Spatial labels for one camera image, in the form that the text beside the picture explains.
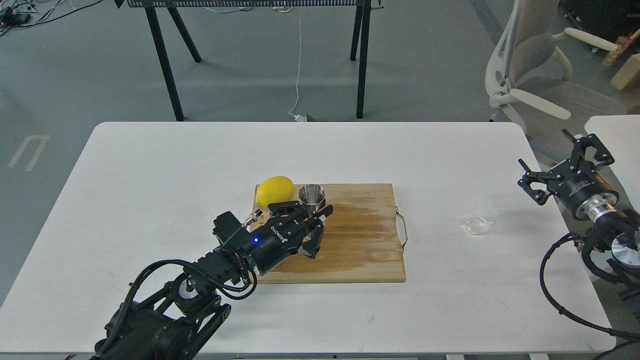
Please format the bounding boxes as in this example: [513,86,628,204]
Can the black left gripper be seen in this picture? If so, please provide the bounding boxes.
[247,200,334,276]

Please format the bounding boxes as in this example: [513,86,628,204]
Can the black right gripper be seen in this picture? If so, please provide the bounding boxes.
[517,128,621,222]

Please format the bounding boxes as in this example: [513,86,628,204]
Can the steel double jigger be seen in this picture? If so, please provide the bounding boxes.
[298,184,326,217]

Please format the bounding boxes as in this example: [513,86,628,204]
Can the small clear glass beaker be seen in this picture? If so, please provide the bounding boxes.
[465,203,497,236]

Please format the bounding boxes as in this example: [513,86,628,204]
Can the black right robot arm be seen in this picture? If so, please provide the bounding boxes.
[518,129,639,343]

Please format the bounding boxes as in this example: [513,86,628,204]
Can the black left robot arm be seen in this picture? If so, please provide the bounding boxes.
[93,200,334,360]

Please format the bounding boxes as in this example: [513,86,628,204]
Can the yellow lemon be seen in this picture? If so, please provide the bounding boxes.
[254,175,294,207]

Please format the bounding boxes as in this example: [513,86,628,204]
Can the white side table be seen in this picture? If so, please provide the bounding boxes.
[584,114,640,207]

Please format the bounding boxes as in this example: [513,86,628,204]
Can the white grey office chair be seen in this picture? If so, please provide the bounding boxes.
[485,0,627,152]

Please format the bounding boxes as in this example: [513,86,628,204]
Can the cardboard box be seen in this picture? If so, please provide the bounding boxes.
[610,54,640,91]

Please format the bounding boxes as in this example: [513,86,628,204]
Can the black trestle table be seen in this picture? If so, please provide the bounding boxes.
[114,0,384,122]

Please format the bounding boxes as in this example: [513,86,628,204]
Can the white power cable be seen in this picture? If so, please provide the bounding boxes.
[287,5,307,122]

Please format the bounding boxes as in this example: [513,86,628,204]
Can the black floor cables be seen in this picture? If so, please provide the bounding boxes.
[0,0,101,36]

